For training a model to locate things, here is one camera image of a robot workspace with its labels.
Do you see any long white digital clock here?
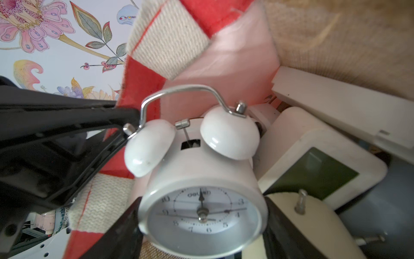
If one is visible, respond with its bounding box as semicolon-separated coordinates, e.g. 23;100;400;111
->
253;107;388;210

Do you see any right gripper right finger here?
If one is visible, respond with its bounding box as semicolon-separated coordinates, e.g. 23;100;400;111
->
263;197;326;259

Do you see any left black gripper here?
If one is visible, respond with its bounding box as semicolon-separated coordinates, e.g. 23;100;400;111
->
1;77;140;259

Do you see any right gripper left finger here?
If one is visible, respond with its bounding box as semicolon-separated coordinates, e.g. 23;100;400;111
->
81;197;143;259

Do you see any small white digital clock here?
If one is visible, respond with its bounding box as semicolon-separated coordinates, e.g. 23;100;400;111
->
248;103;281;136

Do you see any burlap canvas bag red trim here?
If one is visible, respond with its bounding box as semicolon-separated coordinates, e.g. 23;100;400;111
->
63;0;414;259

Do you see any white twin-bell alarm clock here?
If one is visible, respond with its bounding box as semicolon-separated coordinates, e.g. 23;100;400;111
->
124;85;268;259

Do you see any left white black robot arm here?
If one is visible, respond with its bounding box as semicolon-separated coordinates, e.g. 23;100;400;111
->
1;77;140;259

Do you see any blue twin-bell clock front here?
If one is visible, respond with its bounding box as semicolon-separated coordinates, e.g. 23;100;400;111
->
240;189;387;259

